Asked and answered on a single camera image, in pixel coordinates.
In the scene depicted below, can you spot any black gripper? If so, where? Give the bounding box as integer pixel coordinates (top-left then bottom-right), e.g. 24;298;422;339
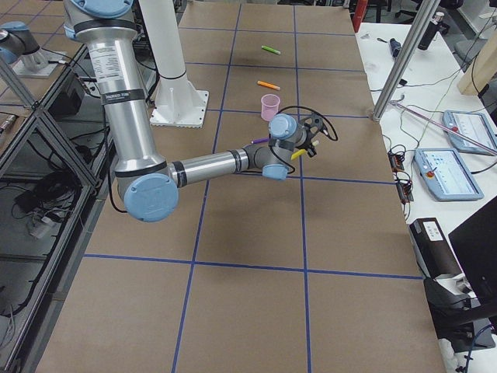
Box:
300;131;318;158

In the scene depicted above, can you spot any yellow highlighter pen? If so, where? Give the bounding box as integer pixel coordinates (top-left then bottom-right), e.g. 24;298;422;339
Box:
290;141;319;161

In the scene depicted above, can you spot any green highlighter pen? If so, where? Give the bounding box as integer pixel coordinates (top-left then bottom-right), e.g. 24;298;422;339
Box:
261;45;281;55

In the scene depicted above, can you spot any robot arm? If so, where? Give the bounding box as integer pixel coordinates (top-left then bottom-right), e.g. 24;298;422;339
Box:
64;1;327;222

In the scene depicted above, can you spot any purple highlighter pen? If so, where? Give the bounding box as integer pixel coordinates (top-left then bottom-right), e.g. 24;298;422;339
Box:
251;138;269;145

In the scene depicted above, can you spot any pink mesh pen holder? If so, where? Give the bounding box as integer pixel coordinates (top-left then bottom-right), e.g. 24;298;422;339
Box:
261;94;280;121

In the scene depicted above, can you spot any orange highlighter pen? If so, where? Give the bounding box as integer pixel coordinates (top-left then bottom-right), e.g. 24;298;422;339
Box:
257;80;281;91

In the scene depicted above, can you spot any near teach pendant tablet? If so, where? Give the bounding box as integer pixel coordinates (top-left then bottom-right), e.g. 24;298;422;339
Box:
414;148;485;201

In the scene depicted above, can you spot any teach pendant tablet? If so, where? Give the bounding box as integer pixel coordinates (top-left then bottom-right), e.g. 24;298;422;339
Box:
442;110;496;155
414;148;485;201

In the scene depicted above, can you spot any far teach pendant tablet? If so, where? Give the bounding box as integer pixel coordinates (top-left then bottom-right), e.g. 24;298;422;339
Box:
442;110;496;155

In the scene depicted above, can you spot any black cardboard box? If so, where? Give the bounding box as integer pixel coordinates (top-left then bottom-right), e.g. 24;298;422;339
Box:
409;218;462;280

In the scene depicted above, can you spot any black water bottle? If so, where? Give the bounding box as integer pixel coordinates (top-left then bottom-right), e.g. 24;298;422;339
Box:
418;12;444;51

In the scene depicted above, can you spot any black monitor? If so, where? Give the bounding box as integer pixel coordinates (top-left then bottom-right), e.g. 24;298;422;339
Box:
449;197;496;302

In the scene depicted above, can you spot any grey office chair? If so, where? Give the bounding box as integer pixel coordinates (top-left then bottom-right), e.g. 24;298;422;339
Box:
454;38;488;71

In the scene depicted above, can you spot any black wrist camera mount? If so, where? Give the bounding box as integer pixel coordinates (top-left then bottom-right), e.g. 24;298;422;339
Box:
301;113;327;134

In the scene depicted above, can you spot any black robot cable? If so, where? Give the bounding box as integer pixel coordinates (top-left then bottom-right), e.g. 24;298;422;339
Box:
267;105;339;176

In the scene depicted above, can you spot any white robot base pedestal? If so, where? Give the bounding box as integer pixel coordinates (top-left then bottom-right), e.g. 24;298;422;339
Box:
139;0;209;128

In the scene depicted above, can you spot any aluminium frame post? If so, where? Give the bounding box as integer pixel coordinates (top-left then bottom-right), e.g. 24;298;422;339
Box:
370;0;440;123

